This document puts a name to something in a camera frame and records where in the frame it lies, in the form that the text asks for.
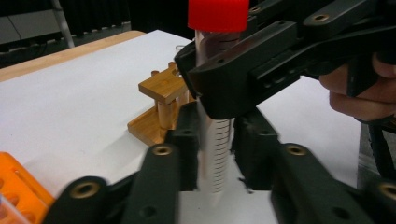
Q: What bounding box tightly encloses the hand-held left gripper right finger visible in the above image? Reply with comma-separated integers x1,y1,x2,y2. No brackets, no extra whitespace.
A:
233,108,372,224

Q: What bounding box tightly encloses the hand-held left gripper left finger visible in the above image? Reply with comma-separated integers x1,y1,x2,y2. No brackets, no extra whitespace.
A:
120,102,200,224

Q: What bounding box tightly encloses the right hand-held gripper black cable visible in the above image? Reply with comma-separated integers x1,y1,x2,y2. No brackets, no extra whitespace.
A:
366,121,396,182

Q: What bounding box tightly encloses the wooden tube rack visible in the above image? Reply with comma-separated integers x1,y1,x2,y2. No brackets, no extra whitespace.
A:
126,61,200,147

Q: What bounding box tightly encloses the red cap test tube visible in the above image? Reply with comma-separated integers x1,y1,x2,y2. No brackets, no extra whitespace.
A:
187,0,250,203

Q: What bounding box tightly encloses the white metal stand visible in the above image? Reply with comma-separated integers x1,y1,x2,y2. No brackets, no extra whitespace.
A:
0,0,77,49

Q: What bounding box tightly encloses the orange plastic tube rack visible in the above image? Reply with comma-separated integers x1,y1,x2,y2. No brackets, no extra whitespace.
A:
0,151,56,224

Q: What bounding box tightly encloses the white table mat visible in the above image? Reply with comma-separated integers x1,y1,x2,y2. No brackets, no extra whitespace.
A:
0,29,362,224

